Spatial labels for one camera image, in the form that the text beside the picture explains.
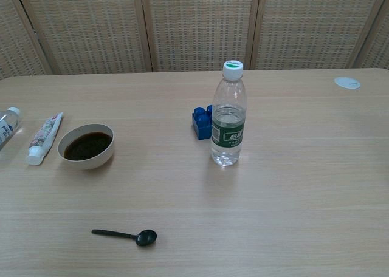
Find black plastic spoon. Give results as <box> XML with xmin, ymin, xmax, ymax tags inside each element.
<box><xmin>91</xmin><ymin>229</ymin><xmax>157</xmax><ymax>247</ymax></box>

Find white bowl with dark liquid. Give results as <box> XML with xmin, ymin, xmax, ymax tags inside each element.
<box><xmin>57</xmin><ymin>123</ymin><xmax>115</xmax><ymax>171</ymax></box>

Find blue toy building brick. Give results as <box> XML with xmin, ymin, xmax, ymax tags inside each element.
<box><xmin>191</xmin><ymin>104</ymin><xmax>213</xmax><ymax>141</ymax></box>

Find clear water bottle green label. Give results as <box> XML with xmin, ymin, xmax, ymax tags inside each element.
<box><xmin>210</xmin><ymin>60</ymin><xmax>246</xmax><ymax>168</ymax></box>

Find woven bamboo folding screen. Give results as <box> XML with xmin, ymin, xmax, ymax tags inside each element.
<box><xmin>0</xmin><ymin>0</ymin><xmax>389</xmax><ymax>80</ymax></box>

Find white floral toothpaste tube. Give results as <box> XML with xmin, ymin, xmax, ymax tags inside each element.
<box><xmin>25</xmin><ymin>112</ymin><xmax>64</xmax><ymax>166</ymax></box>

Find clear water bottle blue label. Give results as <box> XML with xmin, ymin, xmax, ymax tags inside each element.
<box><xmin>0</xmin><ymin>106</ymin><xmax>21</xmax><ymax>152</ymax></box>

